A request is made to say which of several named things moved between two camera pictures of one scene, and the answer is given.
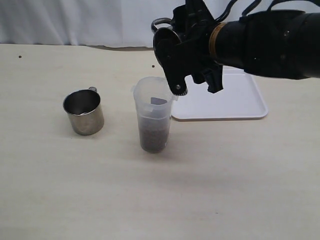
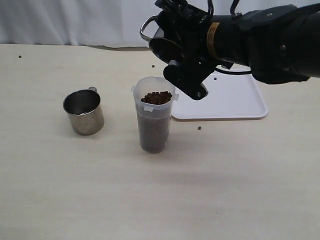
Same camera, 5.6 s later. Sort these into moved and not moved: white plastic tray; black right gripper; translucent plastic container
Moved: black right gripper
Not moved: translucent plastic container; white plastic tray
